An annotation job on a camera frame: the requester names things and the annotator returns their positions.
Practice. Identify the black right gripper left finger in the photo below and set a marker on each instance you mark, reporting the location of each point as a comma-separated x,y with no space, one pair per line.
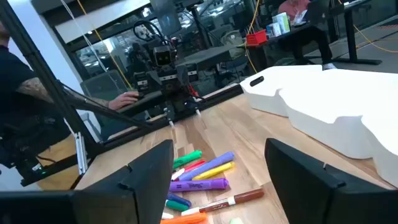
93,205

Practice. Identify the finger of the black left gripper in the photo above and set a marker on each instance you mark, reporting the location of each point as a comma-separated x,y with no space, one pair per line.
196,109
170,118

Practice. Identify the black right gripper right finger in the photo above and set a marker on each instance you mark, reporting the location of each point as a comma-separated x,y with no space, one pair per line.
311,193

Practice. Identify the green chunky highlighter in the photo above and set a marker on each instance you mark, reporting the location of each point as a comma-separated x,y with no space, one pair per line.
186,158

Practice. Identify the red capped whiteboard marker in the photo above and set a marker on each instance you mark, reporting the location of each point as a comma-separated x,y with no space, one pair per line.
194,165

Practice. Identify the violet chunky highlighter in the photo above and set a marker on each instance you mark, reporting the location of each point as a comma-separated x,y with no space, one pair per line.
199,185

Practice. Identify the blue fine-tip marker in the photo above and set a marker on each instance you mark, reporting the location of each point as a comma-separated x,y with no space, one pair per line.
178,199

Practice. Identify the brown capped whiteboard marker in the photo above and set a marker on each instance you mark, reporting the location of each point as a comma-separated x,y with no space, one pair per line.
224,202

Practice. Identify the person's forearm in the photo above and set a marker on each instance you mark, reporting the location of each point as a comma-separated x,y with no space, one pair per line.
34,88

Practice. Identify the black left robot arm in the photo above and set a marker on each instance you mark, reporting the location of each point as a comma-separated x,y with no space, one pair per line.
140,62

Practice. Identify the grey background table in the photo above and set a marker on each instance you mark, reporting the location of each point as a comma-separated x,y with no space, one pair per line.
211,57

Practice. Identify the person's hand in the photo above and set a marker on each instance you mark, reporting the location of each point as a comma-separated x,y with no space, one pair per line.
124,99

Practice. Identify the yellow pen-style highlighter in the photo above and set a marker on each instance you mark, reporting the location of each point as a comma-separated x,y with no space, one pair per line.
214,171

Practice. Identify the green fine-tip marker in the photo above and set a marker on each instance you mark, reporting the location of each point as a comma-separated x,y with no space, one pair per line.
175,205

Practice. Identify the orange pen-style highlighter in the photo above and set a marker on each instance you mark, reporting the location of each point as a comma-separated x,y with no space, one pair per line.
183,218

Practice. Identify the red plastic crate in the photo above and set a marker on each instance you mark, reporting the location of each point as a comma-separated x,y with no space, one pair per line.
256,38

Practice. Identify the small white box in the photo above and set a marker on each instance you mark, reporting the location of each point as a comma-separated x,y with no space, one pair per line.
273,30

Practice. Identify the person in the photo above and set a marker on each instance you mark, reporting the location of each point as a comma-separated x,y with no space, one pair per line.
15,77
292,7

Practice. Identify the black desk leg stand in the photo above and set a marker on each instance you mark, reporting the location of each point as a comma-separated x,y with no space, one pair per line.
349,37

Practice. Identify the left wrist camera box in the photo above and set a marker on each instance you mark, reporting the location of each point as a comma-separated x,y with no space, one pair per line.
163,56

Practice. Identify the silver corner bracket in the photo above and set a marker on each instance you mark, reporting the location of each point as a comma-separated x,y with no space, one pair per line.
81,152

